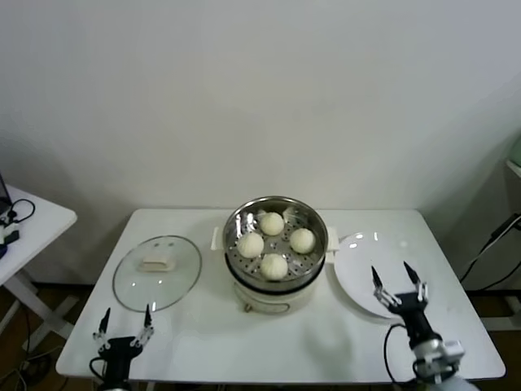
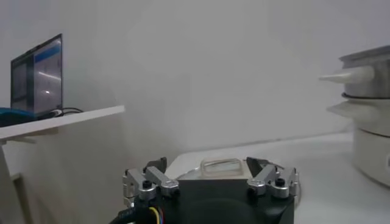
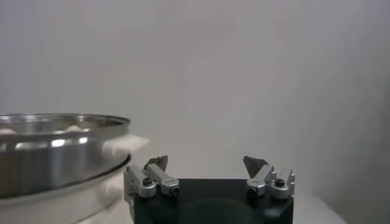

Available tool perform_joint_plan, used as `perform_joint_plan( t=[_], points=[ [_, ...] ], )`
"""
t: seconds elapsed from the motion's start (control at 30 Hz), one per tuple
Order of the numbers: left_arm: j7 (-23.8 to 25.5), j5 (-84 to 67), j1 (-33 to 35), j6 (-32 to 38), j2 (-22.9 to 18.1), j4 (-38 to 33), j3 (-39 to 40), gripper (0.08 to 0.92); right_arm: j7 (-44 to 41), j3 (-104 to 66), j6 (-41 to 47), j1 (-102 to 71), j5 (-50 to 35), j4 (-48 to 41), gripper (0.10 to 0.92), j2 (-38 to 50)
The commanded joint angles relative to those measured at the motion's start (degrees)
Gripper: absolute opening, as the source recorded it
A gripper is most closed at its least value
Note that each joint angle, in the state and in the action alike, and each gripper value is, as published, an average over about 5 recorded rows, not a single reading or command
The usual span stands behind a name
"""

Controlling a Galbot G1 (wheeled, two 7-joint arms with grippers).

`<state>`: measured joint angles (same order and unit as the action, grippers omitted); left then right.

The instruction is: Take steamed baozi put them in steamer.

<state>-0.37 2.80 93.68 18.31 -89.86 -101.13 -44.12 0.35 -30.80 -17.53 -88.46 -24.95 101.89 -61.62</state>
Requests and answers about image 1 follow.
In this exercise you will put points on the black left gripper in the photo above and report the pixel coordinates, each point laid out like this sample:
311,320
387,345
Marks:
118,352

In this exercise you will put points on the cream electric cooker pot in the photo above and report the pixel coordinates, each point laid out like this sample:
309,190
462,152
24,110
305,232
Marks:
268,301

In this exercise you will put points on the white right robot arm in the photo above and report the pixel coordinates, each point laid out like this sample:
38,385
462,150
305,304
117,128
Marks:
431,362

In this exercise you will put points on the white metal rack frame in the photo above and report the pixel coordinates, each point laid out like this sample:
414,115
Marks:
504,323

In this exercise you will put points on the stainless steel steamer basket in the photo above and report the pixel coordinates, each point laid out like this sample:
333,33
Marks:
234,232

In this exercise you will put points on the white power adapter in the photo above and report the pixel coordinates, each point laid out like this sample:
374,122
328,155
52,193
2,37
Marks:
6,230

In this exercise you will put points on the white side table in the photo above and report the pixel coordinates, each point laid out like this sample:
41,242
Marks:
40,228

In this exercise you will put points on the dark laptop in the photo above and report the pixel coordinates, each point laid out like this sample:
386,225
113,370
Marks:
3,195

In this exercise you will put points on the white steamed baozi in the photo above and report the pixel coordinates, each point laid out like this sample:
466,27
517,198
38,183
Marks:
273,267
272,223
302,240
250,245

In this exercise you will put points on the white round plate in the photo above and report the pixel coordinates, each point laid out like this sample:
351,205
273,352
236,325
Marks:
354,277

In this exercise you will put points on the white shelf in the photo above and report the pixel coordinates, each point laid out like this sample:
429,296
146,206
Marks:
513,167

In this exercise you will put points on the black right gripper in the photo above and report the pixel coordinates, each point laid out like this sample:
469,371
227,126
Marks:
411,311

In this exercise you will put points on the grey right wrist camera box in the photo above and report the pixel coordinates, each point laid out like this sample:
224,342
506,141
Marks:
454,349

